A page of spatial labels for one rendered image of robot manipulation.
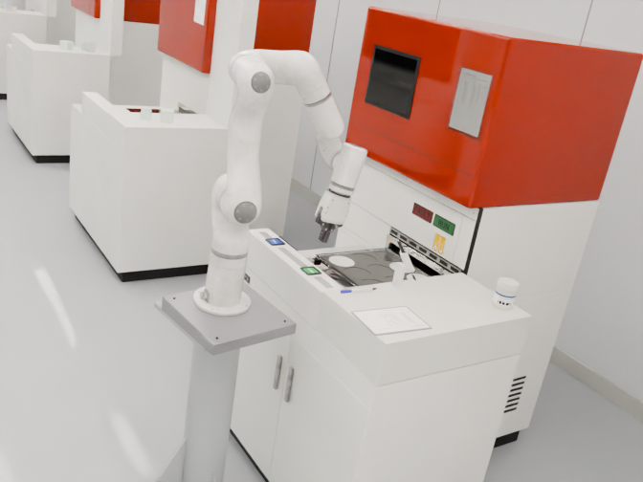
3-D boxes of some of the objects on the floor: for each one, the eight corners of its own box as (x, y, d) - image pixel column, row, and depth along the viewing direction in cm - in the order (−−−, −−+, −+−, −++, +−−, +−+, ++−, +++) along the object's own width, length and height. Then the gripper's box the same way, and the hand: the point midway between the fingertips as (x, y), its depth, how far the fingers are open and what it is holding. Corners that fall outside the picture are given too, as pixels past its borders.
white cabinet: (332, 398, 343) (362, 245, 314) (466, 536, 270) (521, 354, 241) (211, 427, 309) (232, 257, 279) (328, 594, 235) (372, 388, 206)
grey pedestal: (137, 590, 225) (154, 373, 196) (80, 505, 255) (88, 305, 225) (264, 528, 258) (296, 334, 229) (202, 459, 288) (222, 279, 258)
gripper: (328, 189, 222) (310, 243, 226) (364, 197, 231) (345, 248, 235) (316, 182, 227) (299, 233, 232) (351, 189, 236) (333, 239, 241)
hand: (324, 235), depth 233 cm, fingers closed
